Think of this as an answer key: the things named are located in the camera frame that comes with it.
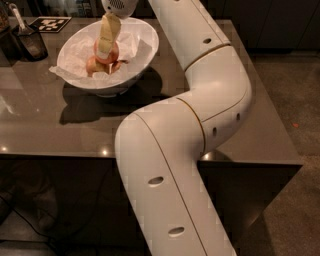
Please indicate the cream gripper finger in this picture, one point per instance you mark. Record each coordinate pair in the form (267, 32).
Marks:
(109, 31)

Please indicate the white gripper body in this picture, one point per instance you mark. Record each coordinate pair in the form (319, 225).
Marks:
(120, 7)

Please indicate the red-yellow apple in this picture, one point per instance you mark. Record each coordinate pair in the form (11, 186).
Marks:
(111, 55)

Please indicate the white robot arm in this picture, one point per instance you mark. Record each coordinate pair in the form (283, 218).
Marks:
(158, 146)

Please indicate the white bowl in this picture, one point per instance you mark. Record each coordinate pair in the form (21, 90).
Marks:
(128, 25)

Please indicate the lower left apple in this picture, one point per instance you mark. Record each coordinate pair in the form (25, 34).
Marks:
(93, 66)

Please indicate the white crumpled paper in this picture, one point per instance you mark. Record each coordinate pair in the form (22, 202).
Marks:
(135, 50)

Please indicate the black white marker tag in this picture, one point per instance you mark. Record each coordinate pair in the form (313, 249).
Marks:
(48, 24)

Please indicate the dark container at left edge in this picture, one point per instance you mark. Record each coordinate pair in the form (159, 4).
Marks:
(9, 51)

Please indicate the black scoop with handle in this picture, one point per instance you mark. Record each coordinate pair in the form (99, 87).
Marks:
(28, 38)

